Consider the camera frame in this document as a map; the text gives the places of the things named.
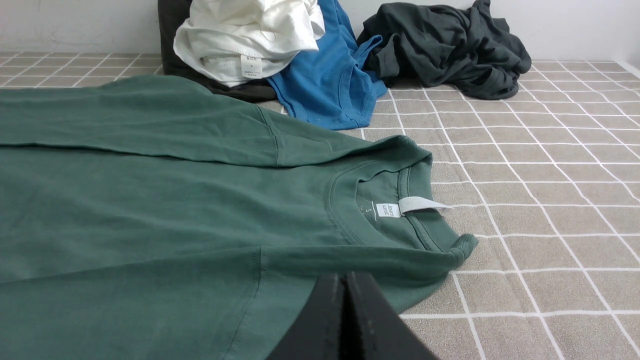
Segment white shirt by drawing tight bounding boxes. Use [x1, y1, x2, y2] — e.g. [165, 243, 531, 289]
[173, 0, 325, 87]

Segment dark grey crumpled shirt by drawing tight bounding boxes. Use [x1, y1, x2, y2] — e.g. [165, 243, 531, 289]
[357, 0, 532, 100]

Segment green long-sleeved shirt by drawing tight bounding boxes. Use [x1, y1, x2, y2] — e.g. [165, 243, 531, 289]
[0, 75, 478, 360]

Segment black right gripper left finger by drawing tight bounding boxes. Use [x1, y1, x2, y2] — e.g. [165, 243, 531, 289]
[268, 274, 346, 360]

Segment black garment under pile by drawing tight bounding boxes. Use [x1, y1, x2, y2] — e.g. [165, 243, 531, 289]
[158, 0, 277, 104]

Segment blue shirt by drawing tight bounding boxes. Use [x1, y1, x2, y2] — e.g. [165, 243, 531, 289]
[268, 0, 387, 131]

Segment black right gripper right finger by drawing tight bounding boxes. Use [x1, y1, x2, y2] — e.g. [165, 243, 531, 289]
[345, 272, 438, 360]

